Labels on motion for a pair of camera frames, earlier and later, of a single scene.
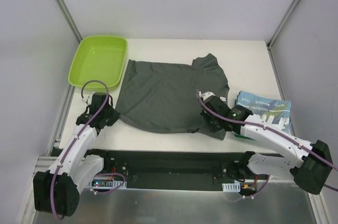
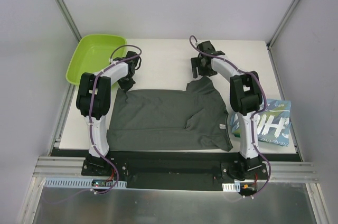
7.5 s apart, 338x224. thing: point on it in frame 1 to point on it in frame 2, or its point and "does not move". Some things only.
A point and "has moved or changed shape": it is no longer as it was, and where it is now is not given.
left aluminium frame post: [62, 5] does not move
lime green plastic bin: [98, 58] does not move
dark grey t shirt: [162, 98] has moved or changed shape
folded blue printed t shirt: [268, 111] does not move
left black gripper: [106, 118] to [127, 83]
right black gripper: [211, 119] to [198, 66]
